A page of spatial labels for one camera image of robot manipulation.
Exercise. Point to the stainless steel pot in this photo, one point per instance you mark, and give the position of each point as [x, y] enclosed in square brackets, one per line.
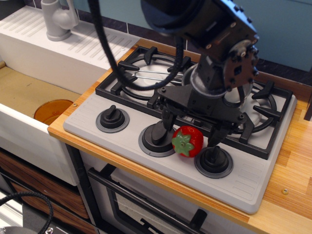
[235, 96]

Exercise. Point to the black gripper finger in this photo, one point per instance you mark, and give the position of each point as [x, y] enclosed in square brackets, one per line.
[218, 133]
[168, 118]

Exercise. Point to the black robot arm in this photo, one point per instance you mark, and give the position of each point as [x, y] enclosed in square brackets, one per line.
[226, 38]

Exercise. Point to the black stove knob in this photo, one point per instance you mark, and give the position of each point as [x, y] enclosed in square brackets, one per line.
[156, 141]
[112, 120]
[214, 162]

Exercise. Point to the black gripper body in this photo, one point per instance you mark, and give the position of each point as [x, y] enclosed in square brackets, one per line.
[204, 98]

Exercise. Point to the black middle stove knob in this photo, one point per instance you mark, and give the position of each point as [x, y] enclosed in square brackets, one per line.
[156, 141]

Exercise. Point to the grey toy stove top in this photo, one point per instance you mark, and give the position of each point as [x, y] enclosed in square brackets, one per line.
[237, 171]

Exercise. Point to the black right stove knob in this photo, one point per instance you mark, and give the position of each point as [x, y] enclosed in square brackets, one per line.
[214, 162]

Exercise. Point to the grey toy faucet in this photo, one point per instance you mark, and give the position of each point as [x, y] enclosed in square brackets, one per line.
[58, 21]

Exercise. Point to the black right burner grate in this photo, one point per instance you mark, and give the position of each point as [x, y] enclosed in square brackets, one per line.
[268, 110]

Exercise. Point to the red toy strawberry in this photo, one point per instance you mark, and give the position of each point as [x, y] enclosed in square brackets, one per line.
[187, 141]

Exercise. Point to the wooden drawer fronts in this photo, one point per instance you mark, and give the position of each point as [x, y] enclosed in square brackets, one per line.
[67, 203]

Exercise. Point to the black left stove knob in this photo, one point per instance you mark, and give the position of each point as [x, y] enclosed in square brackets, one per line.
[112, 120]

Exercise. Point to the oven door with handle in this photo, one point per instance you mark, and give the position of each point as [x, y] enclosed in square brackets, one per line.
[143, 216]

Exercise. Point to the white toy sink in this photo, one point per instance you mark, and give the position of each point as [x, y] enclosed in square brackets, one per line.
[35, 70]

